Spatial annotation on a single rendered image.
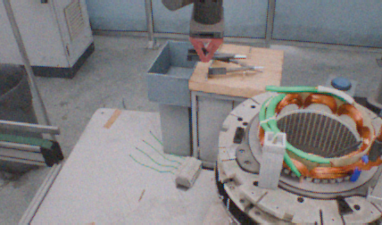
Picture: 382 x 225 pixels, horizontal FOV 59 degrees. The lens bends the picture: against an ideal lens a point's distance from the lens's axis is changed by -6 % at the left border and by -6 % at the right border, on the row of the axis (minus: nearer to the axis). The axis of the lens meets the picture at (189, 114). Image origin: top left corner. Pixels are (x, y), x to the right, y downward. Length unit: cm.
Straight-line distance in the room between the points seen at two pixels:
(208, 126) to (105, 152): 34
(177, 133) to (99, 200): 27
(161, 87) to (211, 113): 13
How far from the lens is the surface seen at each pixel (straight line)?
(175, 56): 99
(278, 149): 48
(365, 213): 55
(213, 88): 79
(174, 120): 93
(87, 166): 104
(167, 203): 91
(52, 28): 276
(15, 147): 125
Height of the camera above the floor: 151
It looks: 39 degrees down
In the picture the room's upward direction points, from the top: 3 degrees counter-clockwise
